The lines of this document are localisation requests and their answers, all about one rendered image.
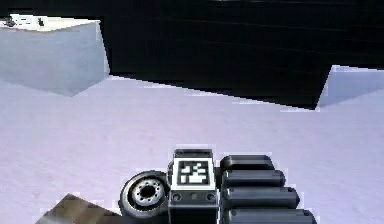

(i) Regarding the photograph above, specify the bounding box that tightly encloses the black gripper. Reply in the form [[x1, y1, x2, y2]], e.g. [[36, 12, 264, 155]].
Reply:
[[118, 170, 172, 224]]

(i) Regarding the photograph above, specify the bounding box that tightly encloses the brown wooden furniture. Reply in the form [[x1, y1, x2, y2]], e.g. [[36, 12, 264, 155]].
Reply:
[[34, 193, 123, 224]]

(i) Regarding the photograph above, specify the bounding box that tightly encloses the white block cabinet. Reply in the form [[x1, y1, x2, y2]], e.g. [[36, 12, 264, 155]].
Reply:
[[0, 13, 111, 98]]

